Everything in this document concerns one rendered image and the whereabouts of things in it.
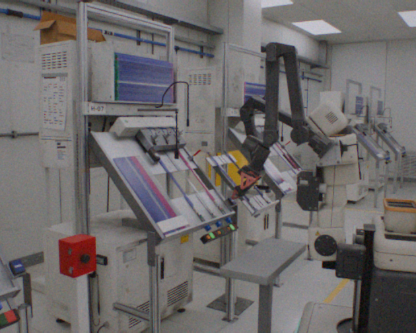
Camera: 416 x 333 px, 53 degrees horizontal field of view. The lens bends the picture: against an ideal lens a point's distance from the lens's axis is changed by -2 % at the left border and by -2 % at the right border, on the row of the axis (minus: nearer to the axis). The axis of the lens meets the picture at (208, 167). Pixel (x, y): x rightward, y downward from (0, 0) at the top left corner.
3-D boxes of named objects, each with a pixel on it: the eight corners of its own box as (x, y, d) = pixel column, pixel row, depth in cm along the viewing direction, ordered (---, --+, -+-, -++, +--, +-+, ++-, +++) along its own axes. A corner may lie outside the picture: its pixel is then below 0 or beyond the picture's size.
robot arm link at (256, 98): (244, 93, 230) (252, 89, 238) (236, 114, 237) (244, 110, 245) (318, 131, 216) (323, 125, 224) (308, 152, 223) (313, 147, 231)
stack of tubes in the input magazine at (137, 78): (173, 103, 276) (173, 61, 273) (117, 100, 234) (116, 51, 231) (159, 103, 283) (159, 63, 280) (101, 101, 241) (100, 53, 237)
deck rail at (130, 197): (158, 245, 208) (165, 238, 205) (155, 246, 207) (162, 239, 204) (87, 139, 230) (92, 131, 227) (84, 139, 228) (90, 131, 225)
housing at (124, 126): (167, 140, 284) (179, 125, 277) (113, 144, 243) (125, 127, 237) (160, 131, 286) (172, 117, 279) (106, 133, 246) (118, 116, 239)
